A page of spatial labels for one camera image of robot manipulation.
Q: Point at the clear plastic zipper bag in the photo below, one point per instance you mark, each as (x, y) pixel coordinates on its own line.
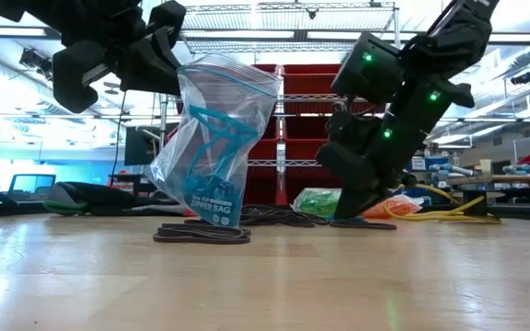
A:
(414, 204)
(246, 92)
(302, 193)

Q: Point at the black ceiling camera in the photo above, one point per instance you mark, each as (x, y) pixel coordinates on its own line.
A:
(521, 78)

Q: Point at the black monitor back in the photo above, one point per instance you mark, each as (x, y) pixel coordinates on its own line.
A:
(141, 147)

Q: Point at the wooden workbench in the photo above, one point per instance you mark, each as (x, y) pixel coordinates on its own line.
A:
(522, 179)

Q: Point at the blue storage bin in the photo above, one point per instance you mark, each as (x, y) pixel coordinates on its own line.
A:
(420, 163)

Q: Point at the blue rubber band bunch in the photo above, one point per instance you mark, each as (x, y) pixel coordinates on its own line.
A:
(228, 131)

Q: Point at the computer monitor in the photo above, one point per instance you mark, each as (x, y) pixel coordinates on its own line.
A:
(30, 184)

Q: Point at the grey blue pipe fitting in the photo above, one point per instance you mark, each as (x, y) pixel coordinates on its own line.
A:
(449, 170)
(527, 169)

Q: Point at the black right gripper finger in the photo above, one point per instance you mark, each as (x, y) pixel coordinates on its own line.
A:
(354, 204)

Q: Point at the white cup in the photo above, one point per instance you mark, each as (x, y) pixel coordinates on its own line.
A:
(486, 167)

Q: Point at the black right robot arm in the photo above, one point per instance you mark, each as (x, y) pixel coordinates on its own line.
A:
(453, 37)

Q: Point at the black and green bag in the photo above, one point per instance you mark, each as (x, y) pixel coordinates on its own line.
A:
(90, 195)

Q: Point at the green rubber band bunch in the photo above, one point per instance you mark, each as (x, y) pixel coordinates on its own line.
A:
(320, 204)

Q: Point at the orange rubber band bunch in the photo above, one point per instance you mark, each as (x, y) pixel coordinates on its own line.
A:
(394, 208)

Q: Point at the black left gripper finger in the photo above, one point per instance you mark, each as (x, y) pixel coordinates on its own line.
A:
(150, 69)

